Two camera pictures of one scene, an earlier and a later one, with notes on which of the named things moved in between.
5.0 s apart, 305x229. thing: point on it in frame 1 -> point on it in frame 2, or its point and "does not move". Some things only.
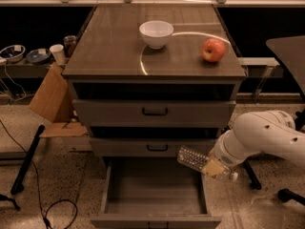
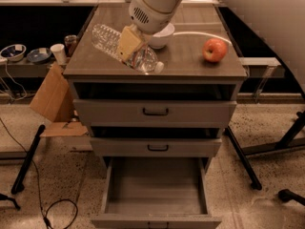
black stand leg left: x=17 y=186 does not move
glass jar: x=69 y=42 does not move
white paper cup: x=57 y=50 does not move
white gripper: x=223 y=155 -> x=148 y=17
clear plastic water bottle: x=208 y=165 -> x=107 y=38
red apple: x=213 y=50 does not move
